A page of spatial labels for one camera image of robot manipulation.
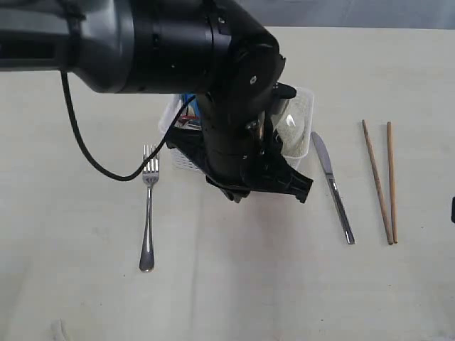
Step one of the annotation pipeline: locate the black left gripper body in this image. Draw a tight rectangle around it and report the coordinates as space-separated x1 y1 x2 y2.
166 120 313 203

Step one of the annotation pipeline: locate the wooden chopstick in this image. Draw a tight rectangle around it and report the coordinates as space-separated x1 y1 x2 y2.
362 119 394 245
387 121 397 244

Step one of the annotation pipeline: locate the silver table knife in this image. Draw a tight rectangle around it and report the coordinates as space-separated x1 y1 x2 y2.
311 131 355 245

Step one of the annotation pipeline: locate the silver metal fork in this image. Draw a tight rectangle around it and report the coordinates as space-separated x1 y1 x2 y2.
139 145 159 272

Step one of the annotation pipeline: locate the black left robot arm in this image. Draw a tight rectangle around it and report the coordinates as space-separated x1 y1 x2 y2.
1 1 312 202

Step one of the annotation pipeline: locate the white perforated plastic basket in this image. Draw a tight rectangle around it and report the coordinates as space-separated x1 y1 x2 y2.
158 85 314 173

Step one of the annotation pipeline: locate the speckled white bowl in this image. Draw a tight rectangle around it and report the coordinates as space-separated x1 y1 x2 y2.
272 87 314 158

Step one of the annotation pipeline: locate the blue chips snack bag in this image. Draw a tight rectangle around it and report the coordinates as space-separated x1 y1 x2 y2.
181 93 200 120

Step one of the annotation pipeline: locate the grey backdrop curtain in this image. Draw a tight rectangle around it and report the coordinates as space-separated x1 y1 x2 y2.
239 0 454 30

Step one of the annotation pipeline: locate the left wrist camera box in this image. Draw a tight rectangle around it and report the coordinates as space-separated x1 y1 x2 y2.
269 82 297 116

